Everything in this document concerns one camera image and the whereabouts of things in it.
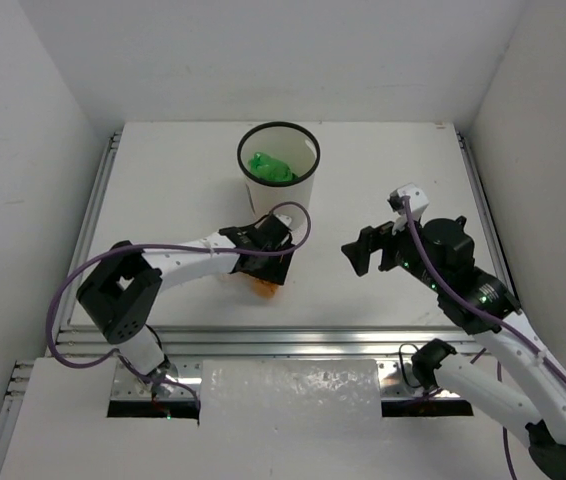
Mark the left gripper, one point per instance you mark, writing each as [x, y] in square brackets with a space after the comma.
[273, 265]

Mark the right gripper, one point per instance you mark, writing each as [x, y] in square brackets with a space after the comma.
[369, 239]

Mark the orange juice bottle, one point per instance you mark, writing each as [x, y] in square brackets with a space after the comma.
[264, 289]

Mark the green plastic bottle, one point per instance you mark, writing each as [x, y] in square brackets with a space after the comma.
[270, 169]

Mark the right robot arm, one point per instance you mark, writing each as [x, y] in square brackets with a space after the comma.
[535, 413]

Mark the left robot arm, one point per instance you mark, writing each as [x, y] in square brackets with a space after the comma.
[120, 292]

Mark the white bin with black rim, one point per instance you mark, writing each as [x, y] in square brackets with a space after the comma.
[291, 143]

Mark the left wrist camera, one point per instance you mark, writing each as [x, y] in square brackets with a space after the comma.
[299, 227]

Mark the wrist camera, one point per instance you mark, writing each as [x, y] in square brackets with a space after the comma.
[299, 227]
[418, 203]

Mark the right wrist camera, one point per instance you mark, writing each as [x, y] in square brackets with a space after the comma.
[418, 203]

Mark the right aluminium side rail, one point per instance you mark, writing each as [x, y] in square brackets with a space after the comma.
[488, 225]

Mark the aluminium side rail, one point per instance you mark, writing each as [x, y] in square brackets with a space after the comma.
[65, 295]
[488, 225]

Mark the aluminium front rail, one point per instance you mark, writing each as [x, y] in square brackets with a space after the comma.
[307, 342]

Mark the left aluminium side rail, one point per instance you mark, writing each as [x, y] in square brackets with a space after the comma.
[65, 295]

